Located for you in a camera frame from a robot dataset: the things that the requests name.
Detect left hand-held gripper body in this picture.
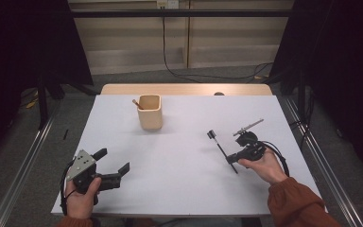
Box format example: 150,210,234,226
65,149,123,195

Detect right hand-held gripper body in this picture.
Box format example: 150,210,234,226
233,118,268,162

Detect black brush with square head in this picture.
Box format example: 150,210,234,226
206,129,239,175

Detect beige square pen holder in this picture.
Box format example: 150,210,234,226
136,94,164,131

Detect black pencil with orange end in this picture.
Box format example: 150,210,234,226
131,98,145,111

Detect person's right hand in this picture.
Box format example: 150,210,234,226
237,147,289,186

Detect person's left hand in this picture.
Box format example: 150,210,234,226
64,177,103,220

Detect white sheet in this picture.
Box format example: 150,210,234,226
50,94,329,218

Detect yellow floor tape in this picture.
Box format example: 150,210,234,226
25,97,40,110

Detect wooden table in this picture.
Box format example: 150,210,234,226
99,83,273,96

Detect black curtain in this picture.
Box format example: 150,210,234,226
0,0,94,168
268,0,363,183

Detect black horizontal bar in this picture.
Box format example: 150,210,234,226
70,9,294,18

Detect left hand-held gripper cable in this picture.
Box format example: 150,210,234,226
60,160,77,217

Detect hand-held gripper cable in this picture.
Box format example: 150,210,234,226
260,140,291,178
60,160,77,217

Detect right hand-held gripper cable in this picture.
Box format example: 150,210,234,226
260,140,291,178

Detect black floor cables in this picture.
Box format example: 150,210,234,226
291,91,315,149

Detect metal floor rail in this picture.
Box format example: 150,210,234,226
0,103,62,227
283,96,363,227

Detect black stand post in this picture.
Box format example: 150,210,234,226
36,72,50,131
297,69,307,121

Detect long black wall cable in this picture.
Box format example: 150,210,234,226
161,8,275,83

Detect white wall socket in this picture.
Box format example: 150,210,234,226
156,0,180,9

